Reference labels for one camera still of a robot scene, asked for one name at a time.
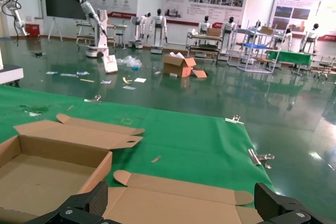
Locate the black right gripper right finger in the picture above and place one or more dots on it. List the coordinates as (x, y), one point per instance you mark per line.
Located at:
(275, 208)

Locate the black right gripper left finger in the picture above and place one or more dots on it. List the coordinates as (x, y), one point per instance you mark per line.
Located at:
(92, 203)

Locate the white industrial robot arm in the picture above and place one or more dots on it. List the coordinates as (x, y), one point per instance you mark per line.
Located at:
(18, 20)

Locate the open brown cardboard box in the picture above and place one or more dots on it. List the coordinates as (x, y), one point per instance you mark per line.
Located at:
(47, 174)
(170, 195)

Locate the large open cardboard box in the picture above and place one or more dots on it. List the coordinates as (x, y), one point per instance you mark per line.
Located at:
(173, 68)

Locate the small brown cardboard box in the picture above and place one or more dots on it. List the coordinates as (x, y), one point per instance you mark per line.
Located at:
(266, 30)

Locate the red box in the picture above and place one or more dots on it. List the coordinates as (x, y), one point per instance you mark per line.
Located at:
(32, 30)

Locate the closed brown cardboard box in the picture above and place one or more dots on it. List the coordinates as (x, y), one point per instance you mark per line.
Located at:
(213, 32)

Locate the silver metal binder clip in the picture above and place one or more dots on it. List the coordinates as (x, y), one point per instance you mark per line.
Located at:
(96, 98)
(235, 120)
(253, 155)

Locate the small wooden stick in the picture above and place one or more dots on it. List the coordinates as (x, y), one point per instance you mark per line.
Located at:
(69, 108)
(156, 159)

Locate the green felt table cloth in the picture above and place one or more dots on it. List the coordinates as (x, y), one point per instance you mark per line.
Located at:
(183, 134)

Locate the pale blue paper slip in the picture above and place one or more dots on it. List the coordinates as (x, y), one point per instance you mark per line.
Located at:
(129, 87)

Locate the small white blue card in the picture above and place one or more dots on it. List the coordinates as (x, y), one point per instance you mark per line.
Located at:
(105, 81)

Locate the curved yellow paper strip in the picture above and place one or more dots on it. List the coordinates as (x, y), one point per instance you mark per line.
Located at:
(125, 79)

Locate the blue white plastic packet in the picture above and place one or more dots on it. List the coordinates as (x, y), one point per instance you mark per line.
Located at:
(83, 73)

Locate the white paper sheet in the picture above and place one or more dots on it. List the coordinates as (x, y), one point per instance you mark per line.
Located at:
(140, 80)

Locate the small blue white leaflet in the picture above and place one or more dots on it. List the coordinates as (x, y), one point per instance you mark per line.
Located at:
(52, 72)

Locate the white red paper bag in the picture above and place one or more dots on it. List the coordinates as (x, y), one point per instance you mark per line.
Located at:
(110, 65)

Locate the clear plastic bag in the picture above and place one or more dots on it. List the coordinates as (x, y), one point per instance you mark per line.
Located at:
(131, 62)

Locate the white metal shelf rack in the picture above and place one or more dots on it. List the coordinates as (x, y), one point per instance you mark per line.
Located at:
(252, 61)

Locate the flat white packet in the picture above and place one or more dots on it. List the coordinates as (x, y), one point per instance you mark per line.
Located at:
(173, 75)

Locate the green covered table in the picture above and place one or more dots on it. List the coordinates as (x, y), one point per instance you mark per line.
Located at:
(288, 56)

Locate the white machine base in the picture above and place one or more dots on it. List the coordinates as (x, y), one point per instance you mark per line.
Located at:
(10, 73)

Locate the loose cardboard flap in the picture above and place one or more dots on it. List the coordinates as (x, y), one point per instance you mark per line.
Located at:
(200, 73)

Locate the dark floor debris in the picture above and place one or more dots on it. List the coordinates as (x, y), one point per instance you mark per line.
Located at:
(39, 54)

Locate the blue plastic tray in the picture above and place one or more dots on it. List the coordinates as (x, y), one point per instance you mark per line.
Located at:
(253, 45)

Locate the black round stool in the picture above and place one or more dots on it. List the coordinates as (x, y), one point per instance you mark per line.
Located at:
(119, 34)

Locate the large leaning white humanoid robot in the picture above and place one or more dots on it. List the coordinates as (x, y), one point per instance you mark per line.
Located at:
(101, 32)

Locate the white metal workbench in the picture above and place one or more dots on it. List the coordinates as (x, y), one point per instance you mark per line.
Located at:
(202, 48)

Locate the bent white humanoid robot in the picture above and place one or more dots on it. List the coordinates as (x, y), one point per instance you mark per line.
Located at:
(135, 28)

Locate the black display on white stand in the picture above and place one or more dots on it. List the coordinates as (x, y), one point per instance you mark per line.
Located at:
(63, 5)

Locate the white metal frame table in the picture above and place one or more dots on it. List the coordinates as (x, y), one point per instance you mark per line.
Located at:
(328, 56)

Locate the white frame cart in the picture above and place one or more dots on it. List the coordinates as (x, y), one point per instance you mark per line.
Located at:
(82, 24)

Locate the wall poster with photos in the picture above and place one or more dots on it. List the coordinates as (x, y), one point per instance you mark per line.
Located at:
(302, 3)

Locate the white red wall poster board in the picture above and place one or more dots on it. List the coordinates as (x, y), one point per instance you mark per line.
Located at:
(204, 3)

